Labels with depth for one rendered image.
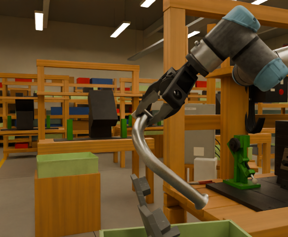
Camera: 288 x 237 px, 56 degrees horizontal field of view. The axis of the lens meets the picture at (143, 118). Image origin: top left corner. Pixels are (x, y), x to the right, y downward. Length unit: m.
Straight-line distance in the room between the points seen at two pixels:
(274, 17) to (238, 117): 0.67
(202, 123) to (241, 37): 1.07
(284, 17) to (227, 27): 1.39
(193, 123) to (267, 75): 1.03
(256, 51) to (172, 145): 0.93
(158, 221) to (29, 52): 10.74
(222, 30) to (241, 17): 0.05
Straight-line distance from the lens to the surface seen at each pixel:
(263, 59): 0.66
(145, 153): 0.63
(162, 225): 0.49
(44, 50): 11.12
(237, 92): 1.72
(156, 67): 12.03
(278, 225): 1.14
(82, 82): 7.96
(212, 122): 1.72
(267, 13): 1.94
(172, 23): 1.54
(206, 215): 1.25
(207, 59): 0.66
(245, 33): 0.67
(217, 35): 0.66
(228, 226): 0.96
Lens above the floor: 1.31
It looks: 2 degrees down
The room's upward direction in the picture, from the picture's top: straight up
